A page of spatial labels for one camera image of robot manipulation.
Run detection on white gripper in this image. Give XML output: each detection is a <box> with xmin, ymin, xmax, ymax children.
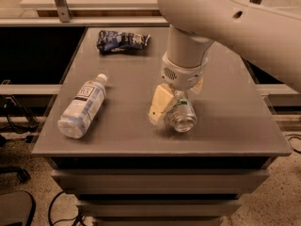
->
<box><xmin>149</xmin><ymin>55</ymin><xmax>208</xmax><ymax>126</ymax></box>

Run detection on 7up soda can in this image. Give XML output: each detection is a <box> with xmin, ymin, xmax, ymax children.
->
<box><xmin>167</xmin><ymin>90</ymin><xmax>197</xmax><ymax>133</ymax></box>

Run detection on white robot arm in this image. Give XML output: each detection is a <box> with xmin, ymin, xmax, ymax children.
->
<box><xmin>157</xmin><ymin>0</ymin><xmax>301</xmax><ymax>91</ymax></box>

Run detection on blue chip bag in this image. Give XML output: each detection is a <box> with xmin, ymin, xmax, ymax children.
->
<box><xmin>96</xmin><ymin>30</ymin><xmax>151</xmax><ymax>54</ymax></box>

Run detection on grey drawer cabinet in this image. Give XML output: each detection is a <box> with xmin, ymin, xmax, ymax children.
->
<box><xmin>33</xmin><ymin>27</ymin><xmax>291</xmax><ymax>226</ymax></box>

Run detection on clear plastic water bottle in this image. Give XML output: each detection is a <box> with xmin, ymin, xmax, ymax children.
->
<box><xmin>57</xmin><ymin>73</ymin><xmax>107</xmax><ymax>138</ymax></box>

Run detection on black office chair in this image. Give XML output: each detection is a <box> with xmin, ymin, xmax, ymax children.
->
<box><xmin>0</xmin><ymin>137</ymin><xmax>36</xmax><ymax>226</ymax></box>

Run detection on black cable right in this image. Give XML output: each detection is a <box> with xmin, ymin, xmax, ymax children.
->
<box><xmin>284</xmin><ymin>133</ymin><xmax>301</xmax><ymax>155</ymax></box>

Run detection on black floor cable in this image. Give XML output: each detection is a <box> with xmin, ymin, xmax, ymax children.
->
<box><xmin>47</xmin><ymin>190</ymin><xmax>86</xmax><ymax>226</ymax></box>

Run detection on black cable bundle left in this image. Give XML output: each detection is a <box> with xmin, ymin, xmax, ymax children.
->
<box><xmin>0</xmin><ymin>94</ymin><xmax>41</xmax><ymax>143</ymax></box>

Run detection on metal railing frame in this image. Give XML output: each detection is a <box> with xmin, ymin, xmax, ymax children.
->
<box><xmin>1</xmin><ymin>0</ymin><xmax>301</xmax><ymax>34</ymax></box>

